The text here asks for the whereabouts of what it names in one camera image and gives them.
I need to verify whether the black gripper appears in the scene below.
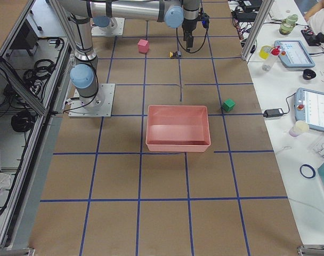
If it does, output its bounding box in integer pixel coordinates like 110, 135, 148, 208
181, 0, 209, 52

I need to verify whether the yellow push button switch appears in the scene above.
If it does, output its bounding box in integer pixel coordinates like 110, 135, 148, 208
169, 51, 182, 59

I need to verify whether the pink cube centre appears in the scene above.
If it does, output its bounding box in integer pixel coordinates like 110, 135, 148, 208
137, 39, 149, 54

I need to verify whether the yellow tape roll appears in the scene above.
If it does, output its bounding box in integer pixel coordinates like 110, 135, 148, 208
259, 45, 272, 60

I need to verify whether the green cube front edge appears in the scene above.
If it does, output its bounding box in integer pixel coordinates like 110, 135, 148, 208
221, 99, 236, 113

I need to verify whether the clear squeeze bottle red cap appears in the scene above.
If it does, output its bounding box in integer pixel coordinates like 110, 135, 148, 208
262, 45, 281, 71

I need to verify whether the pink plastic bin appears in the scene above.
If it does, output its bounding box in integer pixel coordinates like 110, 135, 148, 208
145, 105, 211, 153

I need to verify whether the green glass jar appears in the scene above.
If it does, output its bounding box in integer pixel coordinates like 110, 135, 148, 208
279, 14, 298, 35

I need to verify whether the teach pendant upper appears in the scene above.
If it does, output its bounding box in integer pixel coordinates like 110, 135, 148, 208
274, 40, 315, 68

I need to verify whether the teach pendant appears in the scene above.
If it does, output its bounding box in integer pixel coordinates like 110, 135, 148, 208
274, 40, 315, 68
294, 87, 324, 132

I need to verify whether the black power adapter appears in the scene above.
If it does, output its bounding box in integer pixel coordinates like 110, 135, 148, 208
263, 108, 285, 118

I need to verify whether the black bowl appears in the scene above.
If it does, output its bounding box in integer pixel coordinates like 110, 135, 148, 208
302, 69, 317, 81

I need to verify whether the teach pendant lower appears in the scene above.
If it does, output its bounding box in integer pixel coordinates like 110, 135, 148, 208
294, 87, 324, 132

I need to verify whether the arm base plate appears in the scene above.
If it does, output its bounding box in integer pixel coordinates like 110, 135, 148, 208
91, 17, 125, 37
68, 83, 115, 118

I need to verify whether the blue tape ring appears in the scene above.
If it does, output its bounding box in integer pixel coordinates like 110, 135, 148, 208
299, 164, 316, 179

